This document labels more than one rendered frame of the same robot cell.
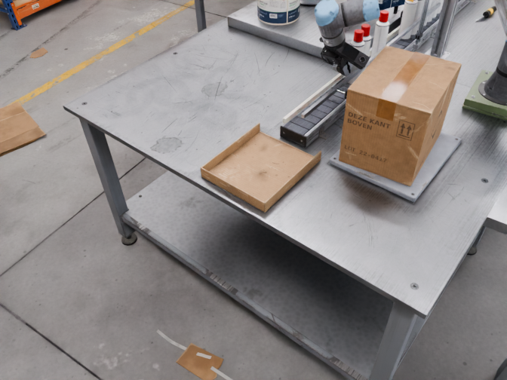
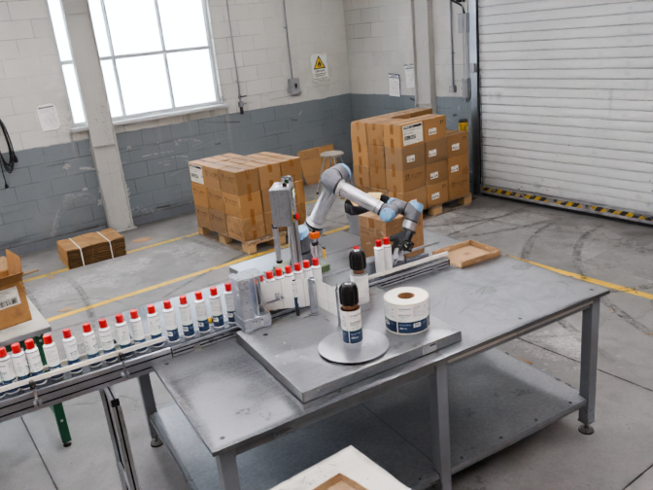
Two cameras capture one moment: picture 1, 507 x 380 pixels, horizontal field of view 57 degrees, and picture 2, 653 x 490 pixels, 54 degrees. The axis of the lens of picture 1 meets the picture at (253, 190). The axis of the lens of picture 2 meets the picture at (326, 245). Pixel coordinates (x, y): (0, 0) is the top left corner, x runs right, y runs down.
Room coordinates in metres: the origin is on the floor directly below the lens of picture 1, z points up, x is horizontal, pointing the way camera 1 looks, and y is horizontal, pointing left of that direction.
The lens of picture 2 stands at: (4.76, 0.49, 2.19)
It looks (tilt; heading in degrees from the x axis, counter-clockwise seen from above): 19 degrees down; 201
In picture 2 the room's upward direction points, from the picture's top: 6 degrees counter-clockwise
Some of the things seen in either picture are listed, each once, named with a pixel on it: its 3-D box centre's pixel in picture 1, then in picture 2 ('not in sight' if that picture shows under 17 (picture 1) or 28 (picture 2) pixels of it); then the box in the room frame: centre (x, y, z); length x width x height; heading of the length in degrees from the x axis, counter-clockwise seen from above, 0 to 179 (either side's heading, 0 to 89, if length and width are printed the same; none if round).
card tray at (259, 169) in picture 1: (261, 163); (465, 253); (1.15, -0.03, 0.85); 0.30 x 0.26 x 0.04; 139
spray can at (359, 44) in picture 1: (355, 57); (387, 255); (1.57, -0.40, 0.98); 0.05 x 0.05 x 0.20
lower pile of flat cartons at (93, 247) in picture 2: not in sight; (91, 247); (-0.72, -4.47, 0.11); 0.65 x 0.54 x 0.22; 142
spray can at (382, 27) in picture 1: (380, 37); not in sight; (1.72, -0.52, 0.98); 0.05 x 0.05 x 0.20
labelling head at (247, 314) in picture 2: not in sight; (250, 299); (2.29, -0.88, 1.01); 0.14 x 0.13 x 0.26; 139
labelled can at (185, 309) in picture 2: not in sight; (186, 316); (2.45, -1.14, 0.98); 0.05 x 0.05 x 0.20
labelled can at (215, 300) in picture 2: not in sight; (216, 307); (2.34, -1.05, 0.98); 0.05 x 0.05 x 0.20
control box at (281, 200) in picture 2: not in sight; (283, 203); (1.93, -0.81, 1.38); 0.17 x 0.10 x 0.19; 14
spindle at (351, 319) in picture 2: not in sight; (350, 314); (2.43, -0.34, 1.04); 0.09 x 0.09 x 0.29
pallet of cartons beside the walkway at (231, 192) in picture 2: not in sight; (247, 197); (-1.56, -2.86, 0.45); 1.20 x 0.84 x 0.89; 57
